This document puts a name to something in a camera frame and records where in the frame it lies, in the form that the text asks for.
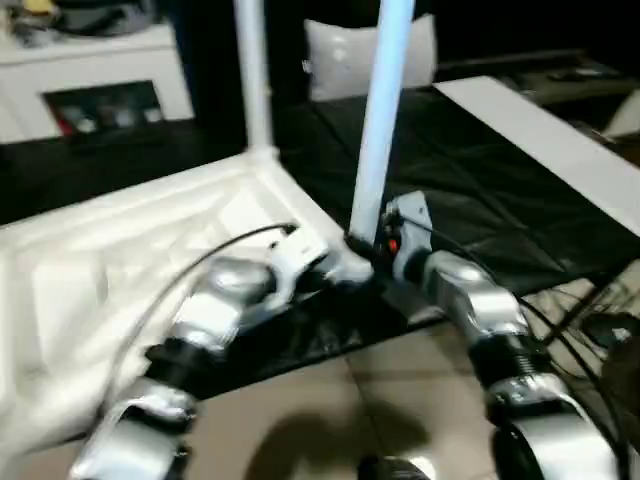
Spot white plastic table leg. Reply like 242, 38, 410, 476
232, 0, 282, 163
344, 0, 417, 253

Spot white plastic table top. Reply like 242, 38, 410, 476
0, 148, 387, 443

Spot light grey pillow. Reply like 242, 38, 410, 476
302, 11, 439, 104

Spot white flat board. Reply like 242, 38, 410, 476
431, 74, 640, 238

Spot dark robot body part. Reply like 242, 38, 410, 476
354, 455, 433, 480

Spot white glass-door cabinet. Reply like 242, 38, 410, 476
0, 20, 197, 143

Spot grey round helmet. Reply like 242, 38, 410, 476
54, 0, 163, 37

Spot small clutter pile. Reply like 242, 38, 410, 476
4, 0, 57, 47

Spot tangled floor cables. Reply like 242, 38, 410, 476
558, 284, 640, 383

